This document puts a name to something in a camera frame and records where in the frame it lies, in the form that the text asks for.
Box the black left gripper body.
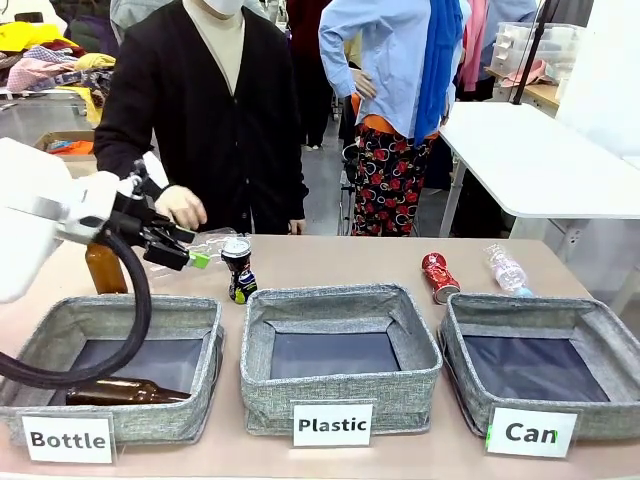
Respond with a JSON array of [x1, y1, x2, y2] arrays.
[[108, 192, 177, 259]]

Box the white Plastic label card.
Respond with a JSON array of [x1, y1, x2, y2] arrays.
[[292, 402, 374, 448]]

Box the wooden workbench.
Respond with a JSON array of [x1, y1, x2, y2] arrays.
[[484, 67, 561, 119]]

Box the yellow cloth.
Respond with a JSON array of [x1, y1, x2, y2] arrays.
[[0, 22, 80, 54]]

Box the orange garment on mannequin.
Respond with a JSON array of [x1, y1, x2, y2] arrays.
[[351, 94, 441, 140]]

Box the person's left forearm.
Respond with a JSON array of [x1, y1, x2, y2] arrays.
[[280, 142, 309, 224]]

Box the white Bottle label card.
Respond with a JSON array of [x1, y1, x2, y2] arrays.
[[20, 413, 115, 464]]

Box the grey basket labelled Can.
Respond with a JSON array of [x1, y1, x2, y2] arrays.
[[438, 293, 640, 441]]

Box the person in dark trousers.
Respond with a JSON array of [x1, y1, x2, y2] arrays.
[[286, 0, 335, 150]]

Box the person's right forearm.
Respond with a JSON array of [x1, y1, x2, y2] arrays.
[[93, 127, 169, 199]]

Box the pink checked cloth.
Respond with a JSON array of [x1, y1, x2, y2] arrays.
[[7, 47, 79, 94]]

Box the large clear plastic bottle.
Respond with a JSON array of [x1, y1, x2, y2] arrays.
[[149, 227, 239, 287]]

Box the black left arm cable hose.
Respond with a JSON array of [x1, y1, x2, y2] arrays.
[[0, 227, 153, 391]]

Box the blue scarf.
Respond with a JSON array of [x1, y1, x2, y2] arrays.
[[413, 0, 465, 146]]

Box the white face mask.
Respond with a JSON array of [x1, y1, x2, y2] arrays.
[[202, 0, 246, 15]]

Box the crushed black blue can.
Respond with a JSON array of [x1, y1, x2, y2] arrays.
[[221, 237, 259, 305]]

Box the white folding table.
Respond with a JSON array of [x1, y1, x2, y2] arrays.
[[438, 101, 640, 237]]

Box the black red floral skirt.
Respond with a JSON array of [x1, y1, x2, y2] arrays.
[[352, 123, 441, 237]]

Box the dark patterned cloth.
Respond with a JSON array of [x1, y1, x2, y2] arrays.
[[29, 68, 115, 109]]

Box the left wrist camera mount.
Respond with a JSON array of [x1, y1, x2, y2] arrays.
[[127, 152, 171, 201]]

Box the black pole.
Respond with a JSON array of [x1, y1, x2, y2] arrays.
[[513, 0, 559, 105]]

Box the pink hanging garment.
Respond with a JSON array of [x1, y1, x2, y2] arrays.
[[458, 0, 492, 92]]

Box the crushed red can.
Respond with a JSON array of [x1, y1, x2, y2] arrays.
[[421, 252, 461, 305]]

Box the clear plastic storage boxes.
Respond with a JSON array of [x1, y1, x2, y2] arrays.
[[491, 22, 585, 76]]

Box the white Can label card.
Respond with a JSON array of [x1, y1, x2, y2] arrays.
[[484, 406, 579, 459]]

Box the light blue mannequin shirt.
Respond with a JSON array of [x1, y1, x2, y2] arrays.
[[318, 0, 471, 139]]

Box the cardboard box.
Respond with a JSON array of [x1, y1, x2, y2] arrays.
[[33, 130, 97, 162]]

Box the grey basket labelled Bottle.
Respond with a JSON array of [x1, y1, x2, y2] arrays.
[[0, 294, 225, 446]]

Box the mannequin hand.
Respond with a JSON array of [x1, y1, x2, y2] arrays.
[[352, 69, 377, 100]]

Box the grey basket labelled Plastic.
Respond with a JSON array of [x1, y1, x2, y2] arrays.
[[240, 283, 444, 436]]

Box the orange cloth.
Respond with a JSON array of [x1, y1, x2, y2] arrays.
[[49, 139, 96, 155]]

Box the person's right hand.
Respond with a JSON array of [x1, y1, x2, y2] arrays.
[[154, 184, 209, 232]]

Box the person in black cardigan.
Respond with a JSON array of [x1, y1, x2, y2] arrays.
[[93, 0, 309, 236]]

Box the brown glass bottle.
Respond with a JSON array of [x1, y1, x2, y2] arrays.
[[84, 242, 130, 295], [65, 377, 192, 406]]

